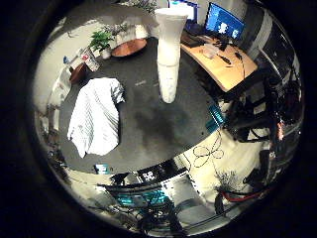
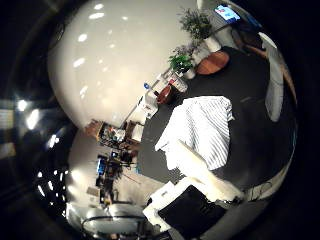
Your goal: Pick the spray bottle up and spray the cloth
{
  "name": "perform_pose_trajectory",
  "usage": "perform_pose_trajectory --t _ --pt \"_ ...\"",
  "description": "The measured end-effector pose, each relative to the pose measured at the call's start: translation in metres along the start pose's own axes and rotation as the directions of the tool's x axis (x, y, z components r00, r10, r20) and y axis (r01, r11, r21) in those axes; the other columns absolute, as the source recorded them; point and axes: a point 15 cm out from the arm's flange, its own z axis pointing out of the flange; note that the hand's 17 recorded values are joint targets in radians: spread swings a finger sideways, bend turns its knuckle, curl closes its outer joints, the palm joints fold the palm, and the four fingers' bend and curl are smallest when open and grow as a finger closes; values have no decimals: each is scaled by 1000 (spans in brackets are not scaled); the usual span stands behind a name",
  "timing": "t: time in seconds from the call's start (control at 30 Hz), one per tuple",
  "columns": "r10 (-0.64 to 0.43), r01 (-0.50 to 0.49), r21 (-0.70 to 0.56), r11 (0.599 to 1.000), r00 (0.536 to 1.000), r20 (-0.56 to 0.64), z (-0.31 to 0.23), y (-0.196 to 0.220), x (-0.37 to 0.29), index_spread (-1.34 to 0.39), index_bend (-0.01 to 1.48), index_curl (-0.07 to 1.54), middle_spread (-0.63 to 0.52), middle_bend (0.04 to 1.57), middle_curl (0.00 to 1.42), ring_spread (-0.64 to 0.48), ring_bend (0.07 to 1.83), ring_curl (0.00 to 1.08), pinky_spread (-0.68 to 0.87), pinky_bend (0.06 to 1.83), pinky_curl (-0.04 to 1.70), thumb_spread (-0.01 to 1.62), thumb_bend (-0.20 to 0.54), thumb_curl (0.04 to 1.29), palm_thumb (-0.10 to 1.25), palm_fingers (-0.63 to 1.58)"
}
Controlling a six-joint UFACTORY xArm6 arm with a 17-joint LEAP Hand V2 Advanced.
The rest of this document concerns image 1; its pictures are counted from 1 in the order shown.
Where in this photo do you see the white Clorox spray bottle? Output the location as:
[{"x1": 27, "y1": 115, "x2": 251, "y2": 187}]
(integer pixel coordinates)
[{"x1": 154, "y1": 7, "x2": 189, "y2": 104}]

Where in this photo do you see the white striped cloth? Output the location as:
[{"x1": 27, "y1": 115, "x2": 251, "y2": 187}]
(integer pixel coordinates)
[{"x1": 66, "y1": 76, "x2": 126, "y2": 159}]

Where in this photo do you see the teal plastic box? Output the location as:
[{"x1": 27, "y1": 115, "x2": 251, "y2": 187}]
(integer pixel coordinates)
[{"x1": 204, "y1": 104, "x2": 227, "y2": 134}]

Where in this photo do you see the round wooden side table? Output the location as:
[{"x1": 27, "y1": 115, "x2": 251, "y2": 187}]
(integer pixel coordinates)
[{"x1": 111, "y1": 38, "x2": 149, "y2": 59}]

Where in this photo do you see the teal crate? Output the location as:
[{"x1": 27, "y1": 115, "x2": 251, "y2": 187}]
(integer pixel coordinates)
[{"x1": 114, "y1": 189, "x2": 170, "y2": 206}]

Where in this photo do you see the wooden desk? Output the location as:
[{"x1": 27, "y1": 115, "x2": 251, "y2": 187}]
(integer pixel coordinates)
[{"x1": 180, "y1": 34, "x2": 259, "y2": 93}]

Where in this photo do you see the clear plastic container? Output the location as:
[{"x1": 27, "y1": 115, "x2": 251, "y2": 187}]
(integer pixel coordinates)
[{"x1": 201, "y1": 44, "x2": 220, "y2": 60}]

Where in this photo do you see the black keyboard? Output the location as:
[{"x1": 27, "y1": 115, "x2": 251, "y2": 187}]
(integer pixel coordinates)
[{"x1": 180, "y1": 31, "x2": 205, "y2": 48}]

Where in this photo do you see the black remote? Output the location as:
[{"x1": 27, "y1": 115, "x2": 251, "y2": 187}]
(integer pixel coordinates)
[{"x1": 217, "y1": 54, "x2": 233, "y2": 65}]

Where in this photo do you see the brown wooden box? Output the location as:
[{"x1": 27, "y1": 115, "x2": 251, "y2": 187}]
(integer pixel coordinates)
[{"x1": 69, "y1": 61, "x2": 88, "y2": 84}]

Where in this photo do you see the green potted plant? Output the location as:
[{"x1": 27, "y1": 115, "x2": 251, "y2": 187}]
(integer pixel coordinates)
[{"x1": 88, "y1": 30, "x2": 115, "y2": 60}]

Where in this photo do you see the black office chair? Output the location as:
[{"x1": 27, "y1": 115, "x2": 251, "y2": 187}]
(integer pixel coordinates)
[{"x1": 227, "y1": 65, "x2": 302, "y2": 144}]

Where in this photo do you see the open laptop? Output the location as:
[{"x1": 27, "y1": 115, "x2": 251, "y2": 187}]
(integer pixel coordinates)
[{"x1": 166, "y1": 0, "x2": 200, "y2": 25}]

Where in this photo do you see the computer monitor blue screen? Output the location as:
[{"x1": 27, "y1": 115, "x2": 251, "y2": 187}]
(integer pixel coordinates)
[{"x1": 204, "y1": 2, "x2": 247, "y2": 43}]

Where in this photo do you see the black looped cable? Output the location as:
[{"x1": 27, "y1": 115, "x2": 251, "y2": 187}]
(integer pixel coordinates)
[{"x1": 183, "y1": 131, "x2": 226, "y2": 169}]

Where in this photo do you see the red cable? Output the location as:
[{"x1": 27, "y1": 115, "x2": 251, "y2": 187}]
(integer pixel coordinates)
[{"x1": 220, "y1": 188, "x2": 269, "y2": 204}]

